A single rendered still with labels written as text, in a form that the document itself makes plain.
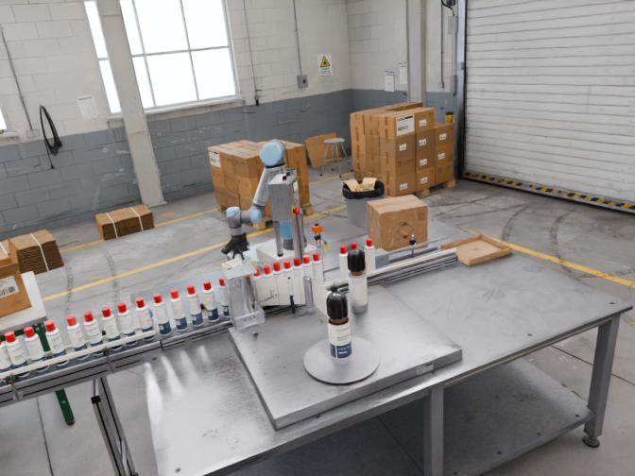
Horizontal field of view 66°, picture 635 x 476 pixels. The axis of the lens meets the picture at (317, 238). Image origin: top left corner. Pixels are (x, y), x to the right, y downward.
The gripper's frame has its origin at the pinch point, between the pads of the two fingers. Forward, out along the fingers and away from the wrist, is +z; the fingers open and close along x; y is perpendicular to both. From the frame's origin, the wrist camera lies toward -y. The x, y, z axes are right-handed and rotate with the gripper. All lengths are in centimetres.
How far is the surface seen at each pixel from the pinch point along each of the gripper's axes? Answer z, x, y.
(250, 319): -3, -63, -31
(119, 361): 4, -36, -85
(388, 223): -16, -54, 73
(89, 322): -17, -31, -91
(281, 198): -52, -55, -1
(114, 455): 43, -44, -99
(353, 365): -1, -120, -21
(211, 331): 2, -48, -45
